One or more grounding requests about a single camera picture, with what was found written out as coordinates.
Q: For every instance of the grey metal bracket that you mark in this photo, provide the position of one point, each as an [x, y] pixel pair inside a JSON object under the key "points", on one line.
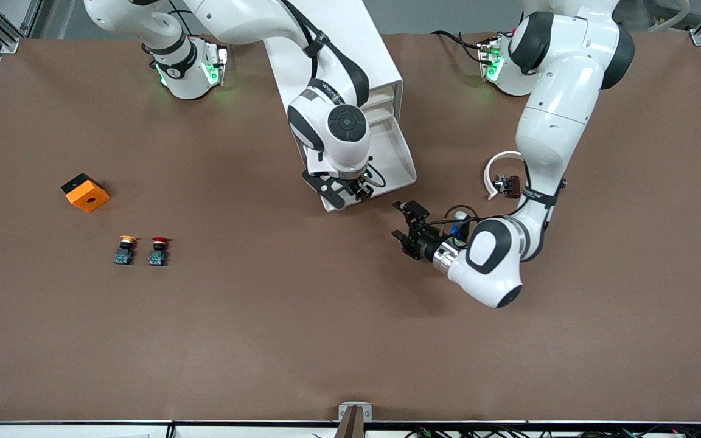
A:
{"points": [[355, 404]]}

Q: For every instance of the white drawer cabinet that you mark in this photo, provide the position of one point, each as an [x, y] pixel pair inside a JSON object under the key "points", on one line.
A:
{"points": [[381, 48]]}

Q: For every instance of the yellow push button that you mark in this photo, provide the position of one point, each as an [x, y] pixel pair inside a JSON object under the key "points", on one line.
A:
{"points": [[124, 252]]}

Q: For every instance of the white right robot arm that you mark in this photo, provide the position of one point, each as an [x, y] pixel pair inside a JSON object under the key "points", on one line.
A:
{"points": [[338, 137]]}

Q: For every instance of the white table edge rail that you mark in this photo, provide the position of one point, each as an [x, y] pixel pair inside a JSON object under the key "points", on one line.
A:
{"points": [[83, 429]]}

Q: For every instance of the brown table mat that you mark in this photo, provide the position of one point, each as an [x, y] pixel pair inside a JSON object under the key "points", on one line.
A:
{"points": [[350, 334]]}

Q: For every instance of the brown wooden post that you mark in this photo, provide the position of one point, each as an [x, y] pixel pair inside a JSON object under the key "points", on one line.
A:
{"points": [[350, 426]]}

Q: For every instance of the red push button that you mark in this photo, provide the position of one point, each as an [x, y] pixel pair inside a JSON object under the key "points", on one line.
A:
{"points": [[157, 252]]}

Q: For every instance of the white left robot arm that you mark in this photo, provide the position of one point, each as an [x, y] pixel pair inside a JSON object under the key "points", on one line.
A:
{"points": [[557, 109]]}

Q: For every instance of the maroon cylinder part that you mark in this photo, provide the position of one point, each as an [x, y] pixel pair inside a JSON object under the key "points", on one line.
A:
{"points": [[513, 185]]}

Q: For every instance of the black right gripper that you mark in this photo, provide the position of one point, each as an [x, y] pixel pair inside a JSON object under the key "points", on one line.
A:
{"points": [[359, 188]]}

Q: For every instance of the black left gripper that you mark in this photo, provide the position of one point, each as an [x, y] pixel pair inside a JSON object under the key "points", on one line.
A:
{"points": [[426, 243]]}

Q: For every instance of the orange and black button box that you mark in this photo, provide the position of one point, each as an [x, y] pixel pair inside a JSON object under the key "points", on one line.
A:
{"points": [[89, 196]]}

